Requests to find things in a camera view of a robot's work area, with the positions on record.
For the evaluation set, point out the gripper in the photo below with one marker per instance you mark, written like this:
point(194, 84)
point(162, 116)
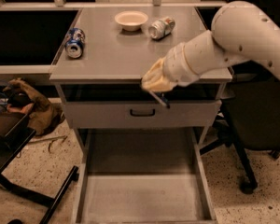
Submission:
point(174, 65)

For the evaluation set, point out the blue rxbar wrapper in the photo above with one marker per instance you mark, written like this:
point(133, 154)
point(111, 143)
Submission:
point(160, 98)

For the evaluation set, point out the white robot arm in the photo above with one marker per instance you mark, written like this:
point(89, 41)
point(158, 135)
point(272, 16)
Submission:
point(239, 32)

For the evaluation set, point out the closed grey upper drawer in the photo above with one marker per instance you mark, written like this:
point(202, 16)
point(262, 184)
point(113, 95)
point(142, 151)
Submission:
point(116, 115)

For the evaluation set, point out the grey metal drawer cabinet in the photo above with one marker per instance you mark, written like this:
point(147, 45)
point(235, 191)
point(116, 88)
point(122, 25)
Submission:
point(114, 61)

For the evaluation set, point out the open grey lower drawer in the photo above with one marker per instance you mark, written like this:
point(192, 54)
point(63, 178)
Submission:
point(142, 176)

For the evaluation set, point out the silver soda can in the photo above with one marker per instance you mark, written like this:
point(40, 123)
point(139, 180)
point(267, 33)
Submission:
point(161, 28)

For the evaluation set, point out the white paper bowl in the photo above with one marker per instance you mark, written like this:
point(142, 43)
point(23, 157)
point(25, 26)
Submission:
point(131, 20)

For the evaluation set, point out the blue pepsi can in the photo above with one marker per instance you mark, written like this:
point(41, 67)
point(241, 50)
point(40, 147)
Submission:
point(74, 43)

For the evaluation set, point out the black office chair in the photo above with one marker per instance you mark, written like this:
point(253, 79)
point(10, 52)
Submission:
point(251, 109)

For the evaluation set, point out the brown cloth bag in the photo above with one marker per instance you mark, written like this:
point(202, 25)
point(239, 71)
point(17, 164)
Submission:
point(44, 116)

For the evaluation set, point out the black side table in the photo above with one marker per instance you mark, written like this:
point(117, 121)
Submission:
point(14, 136)

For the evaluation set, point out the black drawer handle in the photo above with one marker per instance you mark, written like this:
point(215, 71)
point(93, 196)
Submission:
point(142, 113)

